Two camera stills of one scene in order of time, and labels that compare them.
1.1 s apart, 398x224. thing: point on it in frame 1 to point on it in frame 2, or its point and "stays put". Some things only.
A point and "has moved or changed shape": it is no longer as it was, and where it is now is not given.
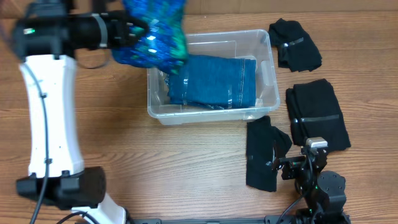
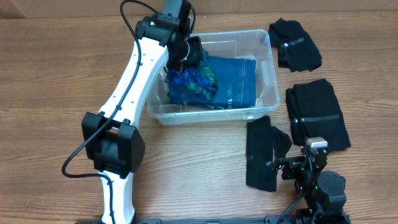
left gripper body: [123, 30] to [193, 51]
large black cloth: [314, 112] stays put
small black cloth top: [296, 50] stays put
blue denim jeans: [216, 82] stays put
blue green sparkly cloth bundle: [163, 46] has moved or changed shape
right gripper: [291, 163] stays put
